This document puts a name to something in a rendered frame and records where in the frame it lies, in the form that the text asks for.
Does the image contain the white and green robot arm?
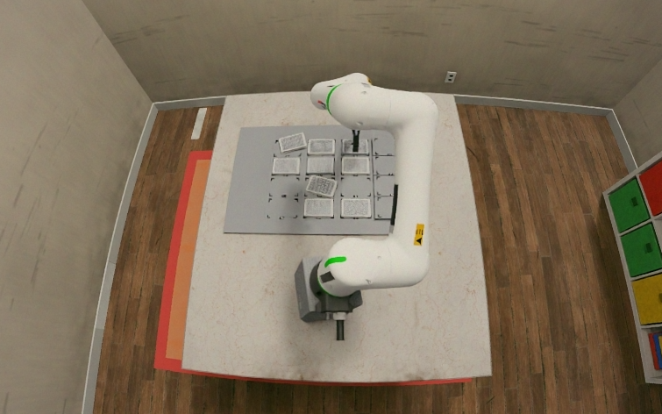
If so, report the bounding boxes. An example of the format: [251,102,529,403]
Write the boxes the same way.
[310,73,438,340]

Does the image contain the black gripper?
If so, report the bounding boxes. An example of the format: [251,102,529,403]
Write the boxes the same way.
[352,130,360,153]

